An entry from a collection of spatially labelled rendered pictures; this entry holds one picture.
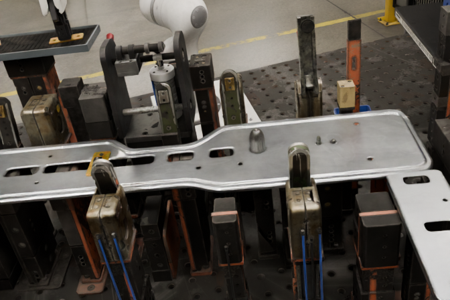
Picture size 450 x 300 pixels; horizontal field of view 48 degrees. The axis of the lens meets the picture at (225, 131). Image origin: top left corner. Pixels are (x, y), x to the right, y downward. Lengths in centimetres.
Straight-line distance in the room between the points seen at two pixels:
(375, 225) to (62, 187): 61
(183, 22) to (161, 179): 60
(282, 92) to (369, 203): 100
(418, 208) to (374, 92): 99
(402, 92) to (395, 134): 79
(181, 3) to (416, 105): 84
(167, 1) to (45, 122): 52
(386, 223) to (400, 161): 16
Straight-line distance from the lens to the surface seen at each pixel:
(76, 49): 130
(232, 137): 111
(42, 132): 126
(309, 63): 114
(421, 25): 155
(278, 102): 183
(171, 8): 151
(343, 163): 102
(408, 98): 185
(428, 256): 85
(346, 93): 115
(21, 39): 146
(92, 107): 124
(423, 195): 96
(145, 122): 130
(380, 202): 96
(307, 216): 86
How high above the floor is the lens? 161
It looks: 32 degrees down
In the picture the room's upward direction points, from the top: 8 degrees counter-clockwise
